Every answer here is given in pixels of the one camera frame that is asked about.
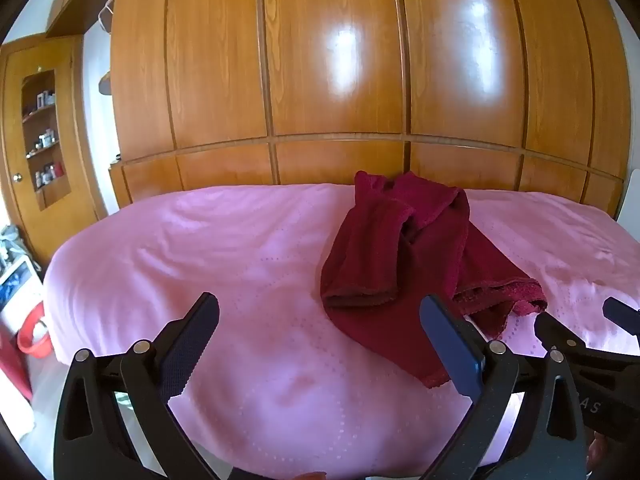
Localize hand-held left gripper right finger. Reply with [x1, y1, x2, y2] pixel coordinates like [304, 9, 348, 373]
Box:
[419, 294, 588, 480]

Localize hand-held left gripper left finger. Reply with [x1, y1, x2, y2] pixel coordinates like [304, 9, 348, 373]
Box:
[54, 291, 221, 480]

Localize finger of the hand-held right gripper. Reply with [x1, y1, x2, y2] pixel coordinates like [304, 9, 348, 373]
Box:
[534, 311, 587, 359]
[602, 297, 640, 339]

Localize maroon lace-trimmed garment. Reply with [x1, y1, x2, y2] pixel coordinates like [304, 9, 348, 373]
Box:
[320, 170, 550, 390]

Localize person's right hand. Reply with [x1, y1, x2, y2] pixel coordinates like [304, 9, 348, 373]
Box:
[586, 435, 609, 480]

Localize pink bedsheet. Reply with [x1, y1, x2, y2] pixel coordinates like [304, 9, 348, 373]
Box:
[42, 184, 640, 480]

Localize red plastic bucket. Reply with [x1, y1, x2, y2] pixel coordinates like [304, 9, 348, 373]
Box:
[17, 305, 54, 359]

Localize red cloth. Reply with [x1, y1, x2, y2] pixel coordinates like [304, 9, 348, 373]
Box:
[0, 332, 34, 411]

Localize white box with blue picture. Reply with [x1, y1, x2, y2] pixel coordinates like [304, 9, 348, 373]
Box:
[0, 259, 44, 322]

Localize wooden cabinet with shelf niche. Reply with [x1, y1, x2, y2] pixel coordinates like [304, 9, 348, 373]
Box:
[0, 35, 109, 267]

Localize group of small bottles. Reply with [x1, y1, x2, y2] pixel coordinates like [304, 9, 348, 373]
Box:
[22, 89, 67, 187]

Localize white wire hanger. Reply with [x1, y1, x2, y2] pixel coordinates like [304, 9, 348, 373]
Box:
[96, 0, 119, 34]

